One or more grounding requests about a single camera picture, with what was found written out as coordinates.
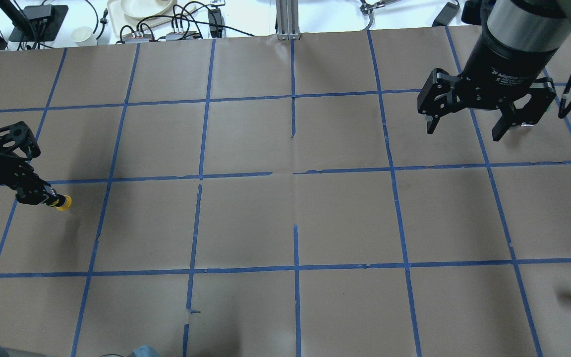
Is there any yellow push button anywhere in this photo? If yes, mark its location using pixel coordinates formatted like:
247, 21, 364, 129
43, 193, 72, 212

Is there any beige tray with plate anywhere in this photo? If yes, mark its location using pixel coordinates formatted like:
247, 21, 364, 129
107, 0, 177, 36

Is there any aluminium frame post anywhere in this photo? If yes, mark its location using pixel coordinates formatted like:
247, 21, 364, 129
276, 0, 301, 41

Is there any black power adapter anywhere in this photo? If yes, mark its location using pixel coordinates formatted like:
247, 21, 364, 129
431, 0, 460, 27

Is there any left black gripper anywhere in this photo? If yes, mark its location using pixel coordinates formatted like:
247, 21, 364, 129
0, 120, 52, 205

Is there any black monitor stand base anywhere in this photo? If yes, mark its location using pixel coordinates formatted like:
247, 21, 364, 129
5, 4, 69, 43

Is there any white paper cup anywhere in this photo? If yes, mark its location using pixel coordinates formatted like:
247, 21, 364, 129
70, 26, 97, 47

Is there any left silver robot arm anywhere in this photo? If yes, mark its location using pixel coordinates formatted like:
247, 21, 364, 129
0, 121, 60, 206

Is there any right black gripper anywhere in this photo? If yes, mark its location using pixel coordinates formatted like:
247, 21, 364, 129
417, 47, 557, 142

